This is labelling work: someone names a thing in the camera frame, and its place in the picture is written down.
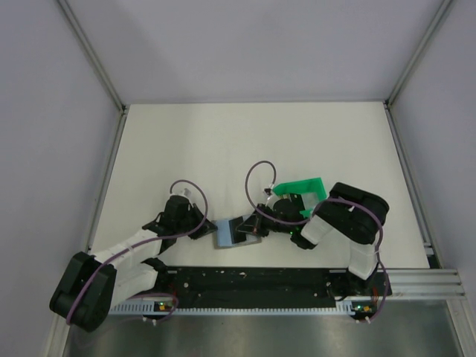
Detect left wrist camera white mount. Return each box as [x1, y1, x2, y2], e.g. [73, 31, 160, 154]
[171, 188, 192, 201]

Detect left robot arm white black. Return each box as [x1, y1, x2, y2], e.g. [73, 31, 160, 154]
[49, 194, 218, 332]

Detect silver VIP card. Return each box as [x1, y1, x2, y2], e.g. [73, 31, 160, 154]
[300, 192, 320, 210]

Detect aluminium frame post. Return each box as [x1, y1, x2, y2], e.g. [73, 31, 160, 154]
[55, 0, 129, 112]
[385, 0, 458, 109]

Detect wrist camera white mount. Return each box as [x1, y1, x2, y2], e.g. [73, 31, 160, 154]
[171, 188, 192, 201]
[263, 183, 276, 197]

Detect grey card holder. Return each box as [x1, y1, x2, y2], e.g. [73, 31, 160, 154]
[214, 215, 262, 249]

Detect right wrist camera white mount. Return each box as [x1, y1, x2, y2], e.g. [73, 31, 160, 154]
[263, 183, 276, 197]

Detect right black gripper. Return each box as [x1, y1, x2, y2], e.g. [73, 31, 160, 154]
[237, 203, 294, 237]

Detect right aluminium frame post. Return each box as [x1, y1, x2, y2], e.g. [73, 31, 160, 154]
[385, 0, 458, 109]

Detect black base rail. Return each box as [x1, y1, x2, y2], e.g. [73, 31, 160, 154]
[150, 266, 392, 308]

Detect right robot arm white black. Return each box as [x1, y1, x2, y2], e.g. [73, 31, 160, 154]
[235, 179, 390, 295]

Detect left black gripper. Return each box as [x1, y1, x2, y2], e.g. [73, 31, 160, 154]
[176, 203, 217, 239]

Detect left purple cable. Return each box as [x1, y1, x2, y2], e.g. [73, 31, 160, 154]
[65, 179, 209, 327]

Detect white slotted cable duct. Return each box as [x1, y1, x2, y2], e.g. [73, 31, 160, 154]
[111, 296, 376, 317]

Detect green plastic bin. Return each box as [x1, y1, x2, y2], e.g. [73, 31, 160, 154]
[274, 178, 327, 218]

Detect left aluminium frame post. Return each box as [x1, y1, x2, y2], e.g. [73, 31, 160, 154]
[55, 0, 129, 112]

